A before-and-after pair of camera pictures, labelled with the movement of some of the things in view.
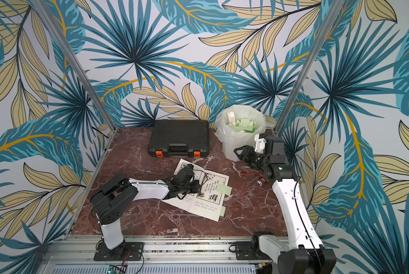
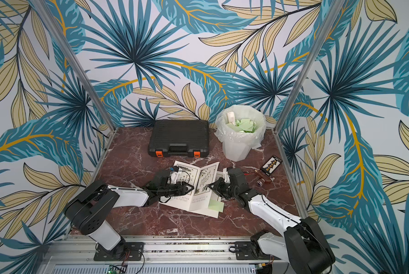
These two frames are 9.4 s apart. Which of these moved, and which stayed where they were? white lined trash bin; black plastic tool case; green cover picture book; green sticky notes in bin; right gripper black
Moved: green cover picture book; right gripper black
Stayed: white lined trash bin; green sticky notes in bin; black plastic tool case
